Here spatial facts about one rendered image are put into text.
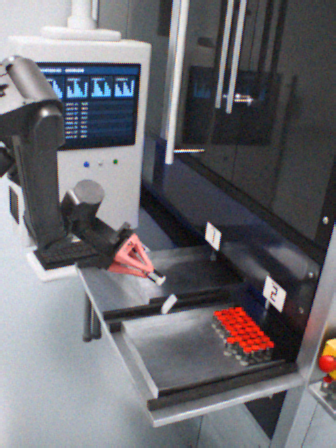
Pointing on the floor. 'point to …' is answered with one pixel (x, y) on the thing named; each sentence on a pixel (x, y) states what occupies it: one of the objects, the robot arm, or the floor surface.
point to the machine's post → (288, 423)
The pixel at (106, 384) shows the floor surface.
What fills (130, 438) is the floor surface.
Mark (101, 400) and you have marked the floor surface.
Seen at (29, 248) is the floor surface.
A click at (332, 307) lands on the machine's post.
